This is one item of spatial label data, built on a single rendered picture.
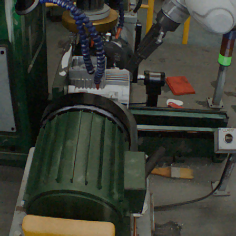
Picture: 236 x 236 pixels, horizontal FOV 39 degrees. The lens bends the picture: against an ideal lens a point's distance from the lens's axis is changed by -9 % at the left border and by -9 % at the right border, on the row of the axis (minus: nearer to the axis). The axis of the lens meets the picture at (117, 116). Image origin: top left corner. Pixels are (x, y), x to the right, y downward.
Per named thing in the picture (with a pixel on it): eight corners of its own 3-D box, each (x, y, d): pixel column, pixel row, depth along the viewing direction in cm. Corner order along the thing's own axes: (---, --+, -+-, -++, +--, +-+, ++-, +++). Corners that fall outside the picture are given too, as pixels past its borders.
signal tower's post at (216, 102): (209, 108, 162) (225, 28, 136) (206, 98, 168) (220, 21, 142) (224, 109, 162) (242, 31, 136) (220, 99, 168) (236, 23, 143)
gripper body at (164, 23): (159, 5, 103) (143, 26, 108) (162, 13, 97) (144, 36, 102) (179, 17, 106) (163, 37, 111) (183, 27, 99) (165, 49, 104)
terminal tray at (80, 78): (68, 89, 119) (68, 70, 115) (72, 72, 128) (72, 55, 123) (104, 90, 120) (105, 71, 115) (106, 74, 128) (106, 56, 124)
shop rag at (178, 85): (196, 93, 171) (196, 91, 170) (174, 95, 168) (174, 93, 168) (185, 77, 182) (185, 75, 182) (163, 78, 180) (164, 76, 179)
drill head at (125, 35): (69, 96, 143) (68, 41, 128) (80, 50, 176) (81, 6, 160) (132, 99, 144) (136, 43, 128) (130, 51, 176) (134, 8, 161)
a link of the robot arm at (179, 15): (171, -2, 93) (159, 13, 96) (196, 16, 96) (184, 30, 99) (167, -10, 100) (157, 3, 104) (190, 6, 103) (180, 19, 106)
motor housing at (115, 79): (68, 132, 126) (66, 86, 114) (74, 100, 141) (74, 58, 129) (126, 135, 126) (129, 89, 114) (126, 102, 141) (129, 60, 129)
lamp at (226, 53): (221, 56, 146) (223, 48, 143) (218, 50, 151) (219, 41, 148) (233, 58, 146) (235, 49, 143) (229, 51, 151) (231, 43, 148)
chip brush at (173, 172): (139, 175, 127) (139, 174, 127) (140, 165, 131) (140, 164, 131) (194, 179, 126) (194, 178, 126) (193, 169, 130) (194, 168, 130)
